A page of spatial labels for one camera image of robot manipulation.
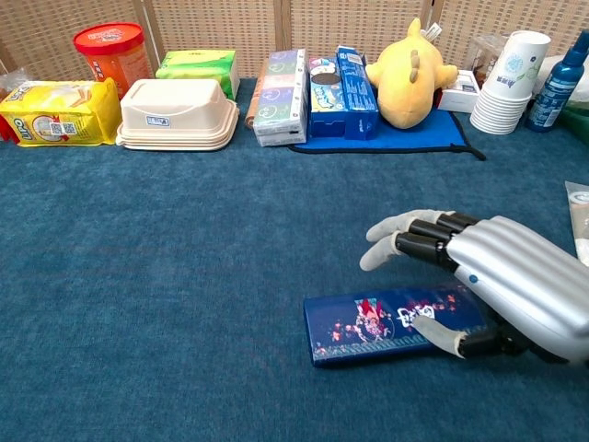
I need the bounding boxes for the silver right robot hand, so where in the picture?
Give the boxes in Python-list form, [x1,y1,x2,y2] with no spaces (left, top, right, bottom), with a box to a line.
[358,209,589,367]

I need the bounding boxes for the cream cloth in plastic bag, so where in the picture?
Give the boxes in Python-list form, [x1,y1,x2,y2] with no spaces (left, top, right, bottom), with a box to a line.
[564,180,589,268]

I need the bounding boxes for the green plastic bottle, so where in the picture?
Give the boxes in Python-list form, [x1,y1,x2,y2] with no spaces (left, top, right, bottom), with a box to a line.
[559,103,589,139]

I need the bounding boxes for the blue cloth mat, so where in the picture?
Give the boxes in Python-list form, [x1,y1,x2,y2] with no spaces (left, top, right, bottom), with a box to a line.
[288,109,488,162]

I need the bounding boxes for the blue spray bottle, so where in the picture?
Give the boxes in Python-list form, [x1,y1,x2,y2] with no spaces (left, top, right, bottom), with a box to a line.
[525,28,589,134]

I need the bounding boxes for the small white box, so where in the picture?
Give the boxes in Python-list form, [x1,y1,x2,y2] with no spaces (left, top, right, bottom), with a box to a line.
[436,69,482,114]

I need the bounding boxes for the stack of white paper cups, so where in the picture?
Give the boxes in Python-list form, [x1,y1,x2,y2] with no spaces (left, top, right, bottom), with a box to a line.
[469,29,552,135]

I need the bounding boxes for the yellow plush toy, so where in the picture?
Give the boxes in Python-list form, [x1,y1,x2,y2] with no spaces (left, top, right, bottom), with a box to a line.
[364,17,459,130]

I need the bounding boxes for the brown snack in clear pack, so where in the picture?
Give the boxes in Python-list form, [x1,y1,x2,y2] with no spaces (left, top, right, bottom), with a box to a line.
[467,34,510,88]

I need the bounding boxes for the open blue carton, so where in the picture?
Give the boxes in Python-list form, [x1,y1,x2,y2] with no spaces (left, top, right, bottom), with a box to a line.
[335,44,380,142]

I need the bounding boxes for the blue cookie box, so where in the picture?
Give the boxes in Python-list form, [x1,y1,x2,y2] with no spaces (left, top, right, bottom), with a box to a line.
[306,55,347,139]

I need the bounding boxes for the pastel tissue multipack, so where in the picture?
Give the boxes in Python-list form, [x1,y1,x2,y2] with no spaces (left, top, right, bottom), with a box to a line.
[252,48,308,147]

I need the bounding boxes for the brown paper roll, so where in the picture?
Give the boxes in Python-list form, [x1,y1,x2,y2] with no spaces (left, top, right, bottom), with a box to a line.
[243,58,271,130]

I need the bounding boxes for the beige lidded lunch box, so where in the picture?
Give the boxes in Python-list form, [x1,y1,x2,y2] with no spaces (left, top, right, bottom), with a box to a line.
[114,78,241,152]

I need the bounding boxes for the green tissue box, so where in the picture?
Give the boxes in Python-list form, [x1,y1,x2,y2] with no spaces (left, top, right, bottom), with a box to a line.
[155,49,241,101]

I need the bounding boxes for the woven folding screen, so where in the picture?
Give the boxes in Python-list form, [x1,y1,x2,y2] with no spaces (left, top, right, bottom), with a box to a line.
[0,0,589,82]

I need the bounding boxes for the orange canister with red lid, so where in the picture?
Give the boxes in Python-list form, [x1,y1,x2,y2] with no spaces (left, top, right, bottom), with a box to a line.
[73,21,156,100]

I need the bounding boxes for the yellow biscuit bag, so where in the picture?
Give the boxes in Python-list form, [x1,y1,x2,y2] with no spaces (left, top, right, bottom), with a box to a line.
[0,76,121,148]

